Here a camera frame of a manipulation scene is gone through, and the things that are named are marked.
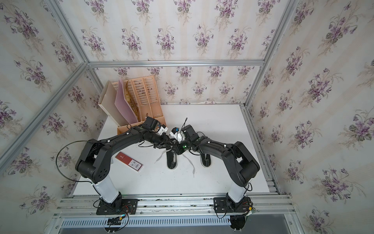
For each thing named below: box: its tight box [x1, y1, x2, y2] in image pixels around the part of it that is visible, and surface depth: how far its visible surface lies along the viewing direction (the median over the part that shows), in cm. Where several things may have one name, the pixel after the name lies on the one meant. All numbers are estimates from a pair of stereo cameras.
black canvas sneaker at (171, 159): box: [166, 148, 178, 171], surface depth 90 cm
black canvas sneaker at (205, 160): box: [200, 153, 211, 168], surface depth 88 cm
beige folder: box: [98, 80, 129, 127], surface depth 88 cm
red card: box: [114, 151, 144, 173], surface depth 88 cm
